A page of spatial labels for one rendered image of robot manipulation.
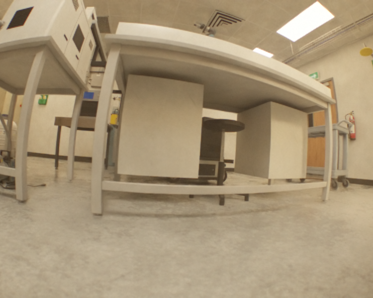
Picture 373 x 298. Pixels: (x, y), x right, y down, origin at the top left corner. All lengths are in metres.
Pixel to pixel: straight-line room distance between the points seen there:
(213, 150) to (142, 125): 1.37
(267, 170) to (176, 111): 0.83
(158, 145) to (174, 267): 0.74
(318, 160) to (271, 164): 2.87
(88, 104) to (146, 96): 1.56
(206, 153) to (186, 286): 1.91
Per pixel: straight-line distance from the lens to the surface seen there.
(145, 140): 1.07
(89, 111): 2.54
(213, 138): 2.29
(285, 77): 1.26
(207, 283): 0.50
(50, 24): 1.23
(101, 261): 0.57
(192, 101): 1.16
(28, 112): 1.04
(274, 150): 1.46
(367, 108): 3.84
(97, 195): 0.85
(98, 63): 1.11
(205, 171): 2.16
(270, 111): 1.48
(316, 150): 4.28
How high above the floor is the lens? 0.32
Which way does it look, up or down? 2 degrees up
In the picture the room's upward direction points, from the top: 4 degrees clockwise
